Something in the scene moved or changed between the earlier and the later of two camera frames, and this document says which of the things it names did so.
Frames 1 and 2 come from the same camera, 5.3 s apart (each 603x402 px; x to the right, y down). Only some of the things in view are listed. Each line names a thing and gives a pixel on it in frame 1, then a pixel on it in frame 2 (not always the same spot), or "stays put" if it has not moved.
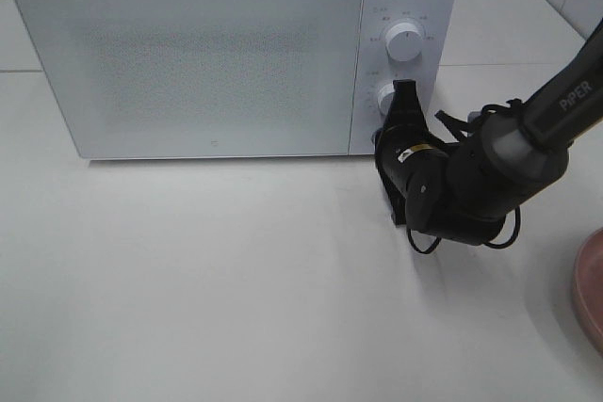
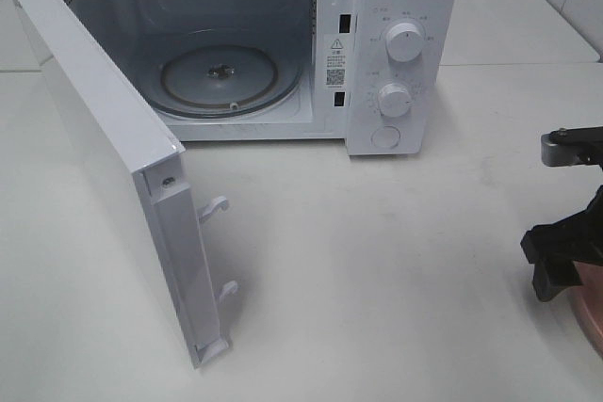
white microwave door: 198,66 -> 164,178
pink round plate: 587,290 stays put
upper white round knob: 403,41 stays put
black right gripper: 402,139 -> 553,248
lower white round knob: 384,98 stays put
